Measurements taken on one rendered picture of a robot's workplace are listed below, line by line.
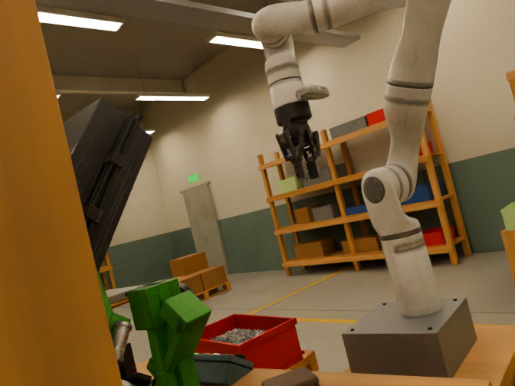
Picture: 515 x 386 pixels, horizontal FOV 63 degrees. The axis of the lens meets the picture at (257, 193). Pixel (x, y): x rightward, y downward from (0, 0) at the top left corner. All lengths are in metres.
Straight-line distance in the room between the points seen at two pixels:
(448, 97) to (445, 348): 5.50
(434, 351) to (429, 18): 0.62
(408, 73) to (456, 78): 5.36
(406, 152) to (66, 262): 0.85
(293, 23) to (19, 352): 0.80
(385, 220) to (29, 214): 0.83
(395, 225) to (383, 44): 5.90
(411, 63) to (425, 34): 0.05
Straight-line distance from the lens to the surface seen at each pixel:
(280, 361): 1.25
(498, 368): 0.97
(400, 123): 0.94
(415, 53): 0.90
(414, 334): 0.91
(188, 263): 7.69
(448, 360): 0.93
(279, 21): 0.91
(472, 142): 6.18
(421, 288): 0.99
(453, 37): 6.34
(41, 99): 0.23
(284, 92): 0.88
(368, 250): 6.52
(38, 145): 0.22
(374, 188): 0.96
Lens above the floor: 1.25
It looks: 2 degrees up
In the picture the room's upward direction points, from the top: 14 degrees counter-clockwise
